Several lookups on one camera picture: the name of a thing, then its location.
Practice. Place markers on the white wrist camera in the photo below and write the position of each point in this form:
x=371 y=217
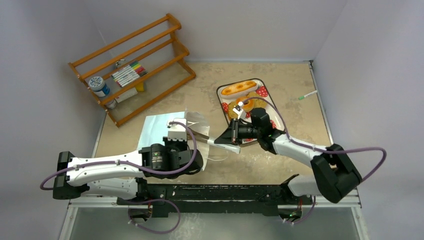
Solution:
x=239 y=111
x=176 y=130

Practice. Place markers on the aluminium rail frame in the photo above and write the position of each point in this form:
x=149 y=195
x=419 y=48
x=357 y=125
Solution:
x=100 y=218

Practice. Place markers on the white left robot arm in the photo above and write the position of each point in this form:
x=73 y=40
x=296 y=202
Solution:
x=124 y=176

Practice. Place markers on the small clear bottle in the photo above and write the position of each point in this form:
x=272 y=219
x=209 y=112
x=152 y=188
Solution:
x=111 y=104

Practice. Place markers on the yellow sponge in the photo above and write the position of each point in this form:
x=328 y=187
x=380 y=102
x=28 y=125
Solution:
x=140 y=87

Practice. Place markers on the green capped marker pen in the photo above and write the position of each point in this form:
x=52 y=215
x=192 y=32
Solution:
x=308 y=95

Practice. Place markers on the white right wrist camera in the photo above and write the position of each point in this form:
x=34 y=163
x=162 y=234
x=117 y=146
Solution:
x=239 y=111

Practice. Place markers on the pack of coloured markers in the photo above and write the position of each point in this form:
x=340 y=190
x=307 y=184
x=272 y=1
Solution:
x=129 y=73

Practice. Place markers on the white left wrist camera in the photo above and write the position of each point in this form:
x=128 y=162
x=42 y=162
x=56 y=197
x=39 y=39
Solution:
x=176 y=130

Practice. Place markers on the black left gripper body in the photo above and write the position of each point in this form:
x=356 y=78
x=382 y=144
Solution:
x=175 y=146

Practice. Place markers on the white strawberry tray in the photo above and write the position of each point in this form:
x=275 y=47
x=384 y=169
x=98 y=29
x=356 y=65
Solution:
x=262 y=91

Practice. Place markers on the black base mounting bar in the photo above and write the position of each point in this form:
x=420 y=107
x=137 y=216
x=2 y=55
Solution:
x=266 y=199

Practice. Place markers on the small white box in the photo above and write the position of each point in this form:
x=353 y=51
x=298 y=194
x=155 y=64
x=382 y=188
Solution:
x=126 y=95

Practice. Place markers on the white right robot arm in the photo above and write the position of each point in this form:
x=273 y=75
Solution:
x=334 y=175

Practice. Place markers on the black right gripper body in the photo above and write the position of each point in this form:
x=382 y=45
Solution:
x=234 y=131

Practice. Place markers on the orange wooden shelf rack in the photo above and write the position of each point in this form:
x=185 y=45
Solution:
x=157 y=48

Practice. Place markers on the orange fake donut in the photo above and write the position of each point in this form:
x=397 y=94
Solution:
x=248 y=104

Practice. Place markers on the light blue paper bag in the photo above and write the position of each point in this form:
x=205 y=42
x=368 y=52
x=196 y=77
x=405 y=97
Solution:
x=155 y=128

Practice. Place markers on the long fake bread loaf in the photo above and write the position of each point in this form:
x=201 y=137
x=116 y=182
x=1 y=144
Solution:
x=238 y=89

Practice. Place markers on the round brown bread slice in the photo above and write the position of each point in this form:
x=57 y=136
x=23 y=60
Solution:
x=257 y=102

